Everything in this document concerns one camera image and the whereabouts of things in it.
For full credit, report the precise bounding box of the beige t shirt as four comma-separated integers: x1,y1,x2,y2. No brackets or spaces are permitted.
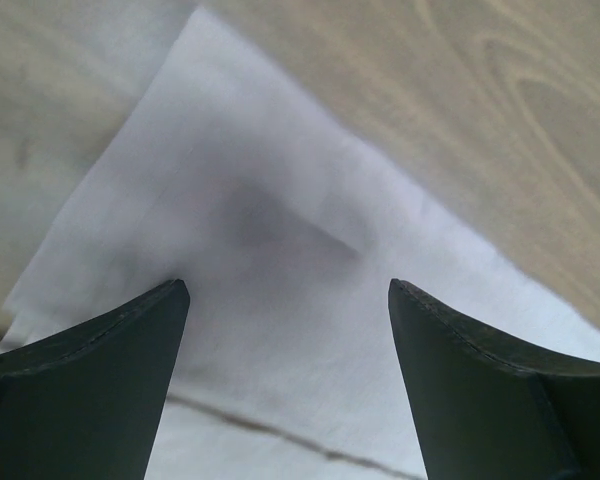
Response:
5,8,600,479

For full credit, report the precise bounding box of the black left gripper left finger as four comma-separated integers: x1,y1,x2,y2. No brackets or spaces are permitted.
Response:
0,280,189,479

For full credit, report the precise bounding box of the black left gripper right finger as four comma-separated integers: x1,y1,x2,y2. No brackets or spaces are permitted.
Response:
388,279,600,480

